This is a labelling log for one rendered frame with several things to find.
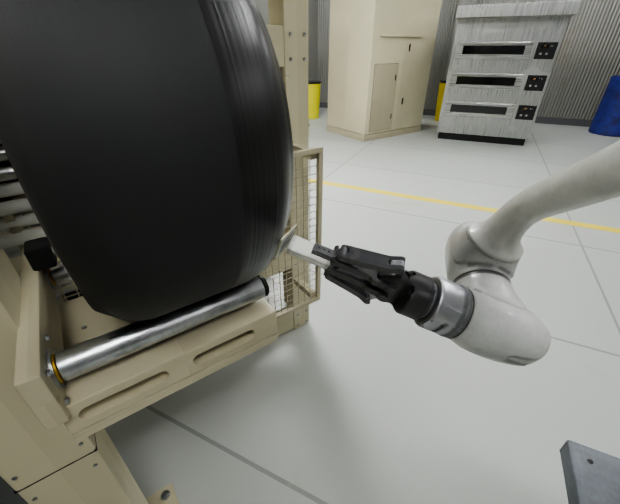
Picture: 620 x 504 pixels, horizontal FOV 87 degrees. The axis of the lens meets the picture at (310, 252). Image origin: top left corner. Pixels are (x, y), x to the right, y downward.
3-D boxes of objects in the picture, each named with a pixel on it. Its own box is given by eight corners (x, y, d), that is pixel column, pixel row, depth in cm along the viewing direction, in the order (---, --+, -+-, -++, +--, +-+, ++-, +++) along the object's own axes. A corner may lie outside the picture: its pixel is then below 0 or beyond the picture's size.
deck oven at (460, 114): (432, 141, 538) (458, 5, 443) (438, 128, 621) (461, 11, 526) (529, 149, 491) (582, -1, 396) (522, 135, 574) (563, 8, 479)
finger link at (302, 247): (328, 267, 51) (329, 265, 51) (286, 250, 51) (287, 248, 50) (332, 253, 53) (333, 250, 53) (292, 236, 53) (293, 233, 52)
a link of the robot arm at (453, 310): (437, 345, 55) (405, 332, 55) (438, 299, 61) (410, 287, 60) (474, 327, 48) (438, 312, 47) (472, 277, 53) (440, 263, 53)
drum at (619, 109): (624, 131, 598) (651, 74, 550) (634, 138, 552) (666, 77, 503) (584, 128, 620) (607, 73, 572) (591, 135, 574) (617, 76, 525)
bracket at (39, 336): (46, 432, 45) (11, 387, 40) (41, 286, 72) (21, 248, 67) (75, 418, 46) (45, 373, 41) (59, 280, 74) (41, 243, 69)
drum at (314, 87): (305, 115, 744) (305, 80, 707) (323, 116, 727) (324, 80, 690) (296, 118, 710) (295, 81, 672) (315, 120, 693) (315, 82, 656)
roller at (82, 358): (47, 377, 45) (42, 350, 47) (59, 390, 48) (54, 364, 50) (271, 285, 62) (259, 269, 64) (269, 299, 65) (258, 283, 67)
